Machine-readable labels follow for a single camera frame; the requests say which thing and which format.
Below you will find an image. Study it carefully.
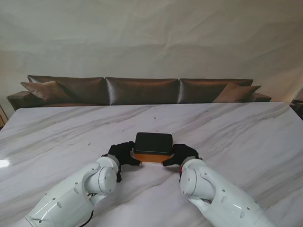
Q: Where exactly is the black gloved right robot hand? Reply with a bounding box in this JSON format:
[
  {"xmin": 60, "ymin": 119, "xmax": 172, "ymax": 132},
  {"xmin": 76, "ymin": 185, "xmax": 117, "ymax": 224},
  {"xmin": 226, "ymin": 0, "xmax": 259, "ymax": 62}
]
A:
[{"xmin": 161, "ymin": 143, "xmax": 200, "ymax": 167}]

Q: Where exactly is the brown leather sofa back cushion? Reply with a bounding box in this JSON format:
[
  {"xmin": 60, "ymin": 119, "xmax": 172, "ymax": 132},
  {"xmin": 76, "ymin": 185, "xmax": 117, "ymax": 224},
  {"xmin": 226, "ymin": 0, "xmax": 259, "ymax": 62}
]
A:
[
  {"xmin": 27, "ymin": 75, "xmax": 106, "ymax": 105},
  {"xmin": 105, "ymin": 77, "xmax": 180, "ymax": 106},
  {"xmin": 178, "ymin": 78, "xmax": 254, "ymax": 104}
]

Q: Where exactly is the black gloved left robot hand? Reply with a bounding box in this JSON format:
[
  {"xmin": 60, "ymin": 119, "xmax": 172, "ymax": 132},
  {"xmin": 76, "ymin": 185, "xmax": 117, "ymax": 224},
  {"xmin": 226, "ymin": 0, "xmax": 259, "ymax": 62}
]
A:
[{"xmin": 107, "ymin": 141, "xmax": 144, "ymax": 166}]

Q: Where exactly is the red black left arm cable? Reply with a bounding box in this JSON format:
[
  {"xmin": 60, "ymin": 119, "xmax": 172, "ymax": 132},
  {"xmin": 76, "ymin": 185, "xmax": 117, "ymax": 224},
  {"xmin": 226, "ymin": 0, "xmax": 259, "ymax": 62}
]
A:
[{"xmin": 79, "ymin": 209, "xmax": 94, "ymax": 227}]

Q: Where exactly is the dark side furniture piece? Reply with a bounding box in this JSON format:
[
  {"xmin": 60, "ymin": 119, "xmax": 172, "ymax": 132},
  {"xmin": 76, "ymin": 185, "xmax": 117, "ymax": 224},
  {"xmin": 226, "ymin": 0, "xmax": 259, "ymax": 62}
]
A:
[{"xmin": 290, "ymin": 89, "xmax": 303, "ymax": 119}]

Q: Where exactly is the brown leather sofa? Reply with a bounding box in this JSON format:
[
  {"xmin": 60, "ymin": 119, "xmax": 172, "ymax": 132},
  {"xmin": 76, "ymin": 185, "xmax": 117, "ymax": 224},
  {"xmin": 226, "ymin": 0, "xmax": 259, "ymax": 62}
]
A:
[{"xmin": 6, "ymin": 75, "xmax": 272, "ymax": 111}]

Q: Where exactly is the orange plastic tissue box cover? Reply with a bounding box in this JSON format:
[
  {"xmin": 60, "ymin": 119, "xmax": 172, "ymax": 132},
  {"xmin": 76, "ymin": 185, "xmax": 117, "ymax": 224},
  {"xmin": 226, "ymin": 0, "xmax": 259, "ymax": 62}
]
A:
[{"xmin": 131, "ymin": 152, "xmax": 175, "ymax": 164}]

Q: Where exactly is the brown satin throw pillow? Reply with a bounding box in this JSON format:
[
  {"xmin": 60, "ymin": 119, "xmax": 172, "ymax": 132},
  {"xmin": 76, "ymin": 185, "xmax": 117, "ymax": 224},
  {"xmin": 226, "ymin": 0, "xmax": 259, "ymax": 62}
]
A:
[
  {"xmin": 20, "ymin": 80, "xmax": 71, "ymax": 102},
  {"xmin": 213, "ymin": 83, "xmax": 262, "ymax": 103}
]

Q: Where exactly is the wooden furniture piece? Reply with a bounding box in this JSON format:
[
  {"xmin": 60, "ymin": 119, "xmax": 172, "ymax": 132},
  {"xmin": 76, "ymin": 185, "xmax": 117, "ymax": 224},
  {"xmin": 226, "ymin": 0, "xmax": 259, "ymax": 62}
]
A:
[{"xmin": 0, "ymin": 104, "xmax": 7, "ymax": 127}]

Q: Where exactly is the black tissue box base plate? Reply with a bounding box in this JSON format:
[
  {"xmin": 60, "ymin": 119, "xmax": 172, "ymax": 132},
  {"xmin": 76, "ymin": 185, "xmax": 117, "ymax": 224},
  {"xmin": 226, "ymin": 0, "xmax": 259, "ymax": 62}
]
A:
[{"xmin": 134, "ymin": 132, "xmax": 174, "ymax": 156}]

